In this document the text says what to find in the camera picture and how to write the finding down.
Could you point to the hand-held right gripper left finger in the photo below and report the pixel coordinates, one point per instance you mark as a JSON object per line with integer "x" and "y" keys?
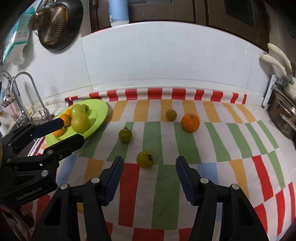
{"x": 113, "y": 183}

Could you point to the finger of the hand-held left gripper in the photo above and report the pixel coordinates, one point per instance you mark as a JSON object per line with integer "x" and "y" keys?
{"x": 67, "y": 144}
{"x": 46, "y": 127}

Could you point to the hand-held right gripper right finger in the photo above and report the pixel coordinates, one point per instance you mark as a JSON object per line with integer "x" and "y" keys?
{"x": 186, "y": 183}

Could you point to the small orange mandarin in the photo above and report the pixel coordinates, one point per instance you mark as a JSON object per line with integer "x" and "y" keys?
{"x": 66, "y": 120}
{"x": 68, "y": 111}

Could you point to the green apple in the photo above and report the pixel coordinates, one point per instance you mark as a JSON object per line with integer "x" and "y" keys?
{"x": 80, "y": 122}

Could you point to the pale yellow-green apple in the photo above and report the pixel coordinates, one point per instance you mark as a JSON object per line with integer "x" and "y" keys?
{"x": 78, "y": 110}

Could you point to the green plate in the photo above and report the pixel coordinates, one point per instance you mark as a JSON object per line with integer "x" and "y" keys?
{"x": 98, "y": 111}

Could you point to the striped colourful tablecloth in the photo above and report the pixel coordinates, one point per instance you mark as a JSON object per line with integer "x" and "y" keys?
{"x": 166, "y": 192}

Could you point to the chrome pull-down faucet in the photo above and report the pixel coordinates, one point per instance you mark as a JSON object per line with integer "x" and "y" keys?
{"x": 20, "y": 115}

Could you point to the chrome gooseneck faucet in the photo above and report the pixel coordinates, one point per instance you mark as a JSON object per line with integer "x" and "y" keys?
{"x": 34, "y": 89}

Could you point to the small green tomato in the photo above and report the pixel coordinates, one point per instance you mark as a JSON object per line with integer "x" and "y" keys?
{"x": 125, "y": 135}

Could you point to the large orange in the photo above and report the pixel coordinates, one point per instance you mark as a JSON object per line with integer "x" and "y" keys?
{"x": 190, "y": 122}

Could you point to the green and white package box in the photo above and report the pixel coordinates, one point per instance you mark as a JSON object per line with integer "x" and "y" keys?
{"x": 15, "y": 39}

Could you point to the brass mesh strainer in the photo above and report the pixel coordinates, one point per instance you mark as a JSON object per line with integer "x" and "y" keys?
{"x": 54, "y": 25}

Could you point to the black frying pan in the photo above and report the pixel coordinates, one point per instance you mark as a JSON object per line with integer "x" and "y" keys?
{"x": 74, "y": 25}

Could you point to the small brass pot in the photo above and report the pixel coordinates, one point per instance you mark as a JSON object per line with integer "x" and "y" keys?
{"x": 38, "y": 19}

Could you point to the white dish rack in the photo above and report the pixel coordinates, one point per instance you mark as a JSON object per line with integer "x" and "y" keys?
{"x": 270, "y": 91}

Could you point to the dark brown window frame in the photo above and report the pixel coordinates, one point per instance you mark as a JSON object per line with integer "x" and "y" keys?
{"x": 215, "y": 16}
{"x": 143, "y": 14}

